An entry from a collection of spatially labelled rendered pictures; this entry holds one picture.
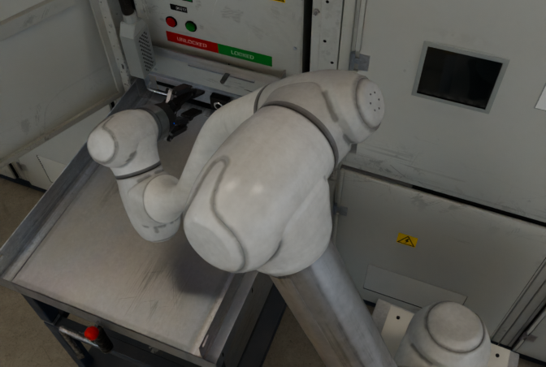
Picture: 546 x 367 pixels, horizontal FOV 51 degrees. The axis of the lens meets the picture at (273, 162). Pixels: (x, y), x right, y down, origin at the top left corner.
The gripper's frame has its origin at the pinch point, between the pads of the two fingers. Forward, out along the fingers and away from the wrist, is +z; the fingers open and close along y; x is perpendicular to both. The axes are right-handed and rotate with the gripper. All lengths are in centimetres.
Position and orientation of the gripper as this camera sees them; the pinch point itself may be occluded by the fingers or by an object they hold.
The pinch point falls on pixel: (192, 103)
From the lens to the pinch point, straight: 152.9
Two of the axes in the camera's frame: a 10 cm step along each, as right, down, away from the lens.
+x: 9.3, 2.8, -2.4
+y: -1.7, 9.1, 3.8
